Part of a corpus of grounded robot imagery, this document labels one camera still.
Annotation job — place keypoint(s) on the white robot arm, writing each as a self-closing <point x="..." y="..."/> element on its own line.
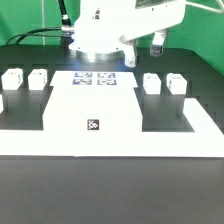
<point x="109" y="29"/>

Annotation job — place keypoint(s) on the white sheet with markers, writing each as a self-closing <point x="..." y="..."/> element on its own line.
<point x="94" y="78"/>

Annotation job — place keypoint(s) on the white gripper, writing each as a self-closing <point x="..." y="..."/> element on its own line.
<point x="143" y="19"/>

